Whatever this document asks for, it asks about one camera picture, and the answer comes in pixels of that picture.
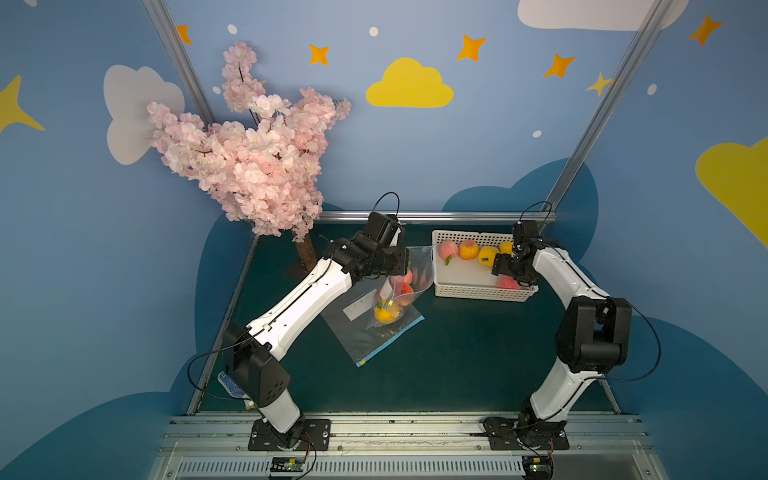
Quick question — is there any clear zip-top bag blue zipper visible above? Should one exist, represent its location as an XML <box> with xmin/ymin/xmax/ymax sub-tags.
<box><xmin>368</xmin><ymin>246</ymin><xmax>435</xmax><ymax>329</ymax></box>

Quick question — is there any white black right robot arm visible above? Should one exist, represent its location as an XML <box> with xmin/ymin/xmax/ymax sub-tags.
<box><xmin>492</xmin><ymin>220</ymin><xmax>632</xmax><ymax>431</ymax></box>

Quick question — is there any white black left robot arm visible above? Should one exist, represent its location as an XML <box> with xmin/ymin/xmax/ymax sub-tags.
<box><xmin>221</xmin><ymin>211</ymin><xmax>408</xmax><ymax>435</ymax></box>

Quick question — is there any yellow peach back middle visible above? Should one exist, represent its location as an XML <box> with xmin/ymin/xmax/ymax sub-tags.
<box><xmin>477</xmin><ymin>246</ymin><xmax>500</xmax><ymax>268</ymax></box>

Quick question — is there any orange wrinkled peach back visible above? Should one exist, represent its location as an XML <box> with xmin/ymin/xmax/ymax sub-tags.
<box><xmin>459</xmin><ymin>240</ymin><xmax>480</xmax><ymax>260</ymax></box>

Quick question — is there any white perforated plastic basket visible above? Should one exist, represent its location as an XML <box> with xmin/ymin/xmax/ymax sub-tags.
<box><xmin>431</xmin><ymin>229</ymin><xmax>539</xmax><ymax>302</ymax></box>

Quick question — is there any pink blossom artificial tree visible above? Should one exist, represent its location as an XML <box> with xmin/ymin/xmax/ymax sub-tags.
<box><xmin>147</xmin><ymin>41</ymin><xmax>351</xmax><ymax>269</ymax></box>

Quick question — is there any white blue dotted work glove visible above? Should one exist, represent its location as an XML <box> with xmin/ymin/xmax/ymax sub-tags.
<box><xmin>217</xmin><ymin>371</ymin><xmax>251</xmax><ymax>401</ymax></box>

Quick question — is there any left green circuit board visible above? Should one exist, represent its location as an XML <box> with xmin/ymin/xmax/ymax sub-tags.
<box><xmin>269</xmin><ymin>457</ymin><xmax>305</xmax><ymax>475</ymax></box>

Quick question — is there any aluminium frame rail back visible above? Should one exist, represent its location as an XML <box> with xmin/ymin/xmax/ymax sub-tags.
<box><xmin>317</xmin><ymin>211</ymin><xmax>557</xmax><ymax>225</ymax></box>

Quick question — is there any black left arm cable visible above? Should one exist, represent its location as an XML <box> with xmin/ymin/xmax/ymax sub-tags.
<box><xmin>185</xmin><ymin>344</ymin><xmax>253</xmax><ymax>403</ymax></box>

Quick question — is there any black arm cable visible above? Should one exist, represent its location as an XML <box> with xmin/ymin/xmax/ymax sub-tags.
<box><xmin>623</xmin><ymin>302</ymin><xmax>663</xmax><ymax>383</ymax></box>
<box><xmin>185</xmin><ymin>344</ymin><xmax>253</xmax><ymax>403</ymax></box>

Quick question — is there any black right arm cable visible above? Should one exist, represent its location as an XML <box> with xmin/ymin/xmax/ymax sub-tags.
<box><xmin>623</xmin><ymin>302</ymin><xmax>663</xmax><ymax>383</ymax></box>

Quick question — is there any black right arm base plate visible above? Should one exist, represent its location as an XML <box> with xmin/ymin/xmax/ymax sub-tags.
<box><xmin>481</xmin><ymin>417</ymin><xmax>570</xmax><ymax>451</ymax></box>

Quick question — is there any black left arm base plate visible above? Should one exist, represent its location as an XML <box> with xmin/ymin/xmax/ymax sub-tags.
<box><xmin>247</xmin><ymin>418</ymin><xmax>332</xmax><ymax>451</ymax></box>

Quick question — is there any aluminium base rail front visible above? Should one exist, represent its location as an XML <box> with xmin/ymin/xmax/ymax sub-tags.
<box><xmin>149</xmin><ymin>412</ymin><xmax>668</xmax><ymax>479</ymax></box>

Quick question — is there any aluminium frame post right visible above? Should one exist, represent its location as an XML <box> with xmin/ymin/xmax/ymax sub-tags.
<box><xmin>539</xmin><ymin>0</ymin><xmax>673</xmax><ymax>233</ymax></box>

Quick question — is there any aluminium frame post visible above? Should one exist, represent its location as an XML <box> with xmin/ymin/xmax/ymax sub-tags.
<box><xmin>539</xmin><ymin>0</ymin><xmax>673</xmax><ymax>233</ymax></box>
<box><xmin>142</xmin><ymin>0</ymin><xmax>216</xmax><ymax>124</ymax></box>

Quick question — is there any aluminium frame post left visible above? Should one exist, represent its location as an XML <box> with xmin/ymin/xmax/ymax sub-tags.
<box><xmin>142</xmin><ymin>0</ymin><xmax>216</xmax><ymax>124</ymax></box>

